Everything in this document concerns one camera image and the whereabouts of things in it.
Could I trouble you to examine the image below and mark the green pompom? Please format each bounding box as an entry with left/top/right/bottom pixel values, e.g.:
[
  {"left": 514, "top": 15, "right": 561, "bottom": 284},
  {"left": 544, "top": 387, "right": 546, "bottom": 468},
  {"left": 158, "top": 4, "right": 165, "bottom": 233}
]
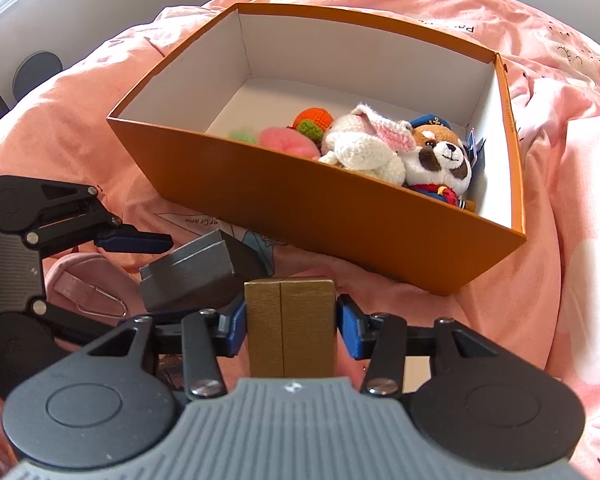
[{"left": 227, "top": 127, "right": 259, "bottom": 145}]

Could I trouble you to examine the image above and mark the dark round chair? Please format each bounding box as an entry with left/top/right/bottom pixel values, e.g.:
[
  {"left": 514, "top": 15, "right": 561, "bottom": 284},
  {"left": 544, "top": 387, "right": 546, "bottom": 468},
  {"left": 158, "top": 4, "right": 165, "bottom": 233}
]
[{"left": 12, "top": 50, "right": 64, "bottom": 104}]

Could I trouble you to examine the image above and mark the orange crochet ball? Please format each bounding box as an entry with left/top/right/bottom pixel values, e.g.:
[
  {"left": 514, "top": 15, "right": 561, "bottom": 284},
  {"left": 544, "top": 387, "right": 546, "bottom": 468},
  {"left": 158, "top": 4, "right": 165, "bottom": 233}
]
[{"left": 292, "top": 106, "right": 337, "bottom": 140}]

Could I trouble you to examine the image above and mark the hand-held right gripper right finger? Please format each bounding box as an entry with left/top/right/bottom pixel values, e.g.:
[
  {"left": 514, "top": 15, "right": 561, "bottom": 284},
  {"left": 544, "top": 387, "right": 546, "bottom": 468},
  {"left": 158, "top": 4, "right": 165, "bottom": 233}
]
[{"left": 336, "top": 294, "right": 502, "bottom": 398}]

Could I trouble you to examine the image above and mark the cream crochet bunny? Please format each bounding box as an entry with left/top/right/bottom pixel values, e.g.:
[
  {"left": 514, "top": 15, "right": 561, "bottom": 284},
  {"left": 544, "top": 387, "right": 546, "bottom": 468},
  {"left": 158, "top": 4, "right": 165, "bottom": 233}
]
[{"left": 318, "top": 102, "right": 416, "bottom": 184}]

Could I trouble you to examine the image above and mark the pink pouch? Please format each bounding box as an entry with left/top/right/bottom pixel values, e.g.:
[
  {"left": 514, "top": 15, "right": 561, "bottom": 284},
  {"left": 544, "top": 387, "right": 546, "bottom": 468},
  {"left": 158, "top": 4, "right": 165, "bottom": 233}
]
[{"left": 42, "top": 252, "right": 144, "bottom": 322}]

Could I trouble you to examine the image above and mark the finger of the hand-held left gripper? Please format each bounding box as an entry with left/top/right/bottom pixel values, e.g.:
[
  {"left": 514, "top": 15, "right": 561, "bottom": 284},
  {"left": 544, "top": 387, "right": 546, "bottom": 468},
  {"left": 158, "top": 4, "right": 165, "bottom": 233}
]
[
  {"left": 25, "top": 184, "right": 174, "bottom": 257},
  {"left": 29, "top": 299, "right": 157, "bottom": 344}
]

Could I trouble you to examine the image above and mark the red panda sailor plush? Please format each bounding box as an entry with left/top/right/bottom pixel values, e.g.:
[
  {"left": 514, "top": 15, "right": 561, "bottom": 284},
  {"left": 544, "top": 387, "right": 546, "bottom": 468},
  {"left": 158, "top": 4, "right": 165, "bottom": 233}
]
[{"left": 400, "top": 116, "right": 479, "bottom": 212}]

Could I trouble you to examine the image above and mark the grey gift box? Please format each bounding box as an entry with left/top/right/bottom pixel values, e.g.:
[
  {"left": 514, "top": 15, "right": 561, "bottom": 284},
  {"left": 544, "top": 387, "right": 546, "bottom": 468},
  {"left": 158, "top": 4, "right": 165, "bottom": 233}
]
[{"left": 139, "top": 229, "right": 269, "bottom": 314}]

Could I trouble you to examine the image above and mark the gold box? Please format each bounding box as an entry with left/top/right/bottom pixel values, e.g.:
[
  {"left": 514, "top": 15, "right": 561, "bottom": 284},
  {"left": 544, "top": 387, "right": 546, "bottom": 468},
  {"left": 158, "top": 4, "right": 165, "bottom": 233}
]
[{"left": 243, "top": 276, "right": 337, "bottom": 379}]

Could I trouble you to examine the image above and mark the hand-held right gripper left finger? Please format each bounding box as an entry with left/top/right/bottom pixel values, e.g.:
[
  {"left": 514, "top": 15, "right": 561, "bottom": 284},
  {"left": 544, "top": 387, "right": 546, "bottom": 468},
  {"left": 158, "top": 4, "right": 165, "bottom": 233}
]
[{"left": 87, "top": 300, "right": 249, "bottom": 402}]

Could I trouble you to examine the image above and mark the pink pompom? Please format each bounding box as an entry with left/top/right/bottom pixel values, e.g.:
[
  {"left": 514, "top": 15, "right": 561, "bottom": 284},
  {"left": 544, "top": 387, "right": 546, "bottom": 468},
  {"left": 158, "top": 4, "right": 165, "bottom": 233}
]
[{"left": 257, "top": 126, "right": 324, "bottom": 161}]

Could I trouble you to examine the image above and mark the orange cardboard box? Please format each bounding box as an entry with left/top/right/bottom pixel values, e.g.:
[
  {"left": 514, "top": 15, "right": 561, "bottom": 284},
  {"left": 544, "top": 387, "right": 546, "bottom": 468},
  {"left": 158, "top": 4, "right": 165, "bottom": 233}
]
[{"left": 106, "top": 2, "right": 527, "bottom": 297}]

